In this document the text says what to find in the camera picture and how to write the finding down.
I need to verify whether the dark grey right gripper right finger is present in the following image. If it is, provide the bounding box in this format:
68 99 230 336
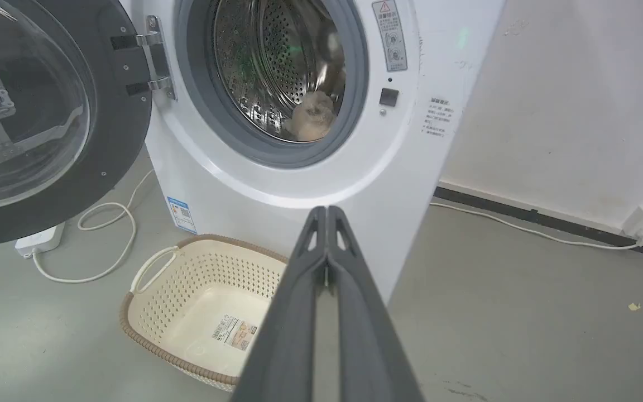
327 206 425 402

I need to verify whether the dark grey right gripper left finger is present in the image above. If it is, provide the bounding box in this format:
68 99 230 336
230 206 329 402

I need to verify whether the white front-load washing machine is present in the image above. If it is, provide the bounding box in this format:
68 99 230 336
118 0 507 305

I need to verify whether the black round washing machine door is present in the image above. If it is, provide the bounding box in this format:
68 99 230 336
0 0 153 250

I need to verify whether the cream perforated laundry basket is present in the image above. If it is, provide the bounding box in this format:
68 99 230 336
119 234 290 393

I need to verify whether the beige garment in drum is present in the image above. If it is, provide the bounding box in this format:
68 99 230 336
284 91 338 142

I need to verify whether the white power strip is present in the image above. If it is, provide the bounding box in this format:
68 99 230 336
15 222 66 259

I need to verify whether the white wall socket cable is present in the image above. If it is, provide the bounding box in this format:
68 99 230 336
430 202 643 251

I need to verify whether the white power strip cable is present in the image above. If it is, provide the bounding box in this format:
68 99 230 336
32 170 156 284

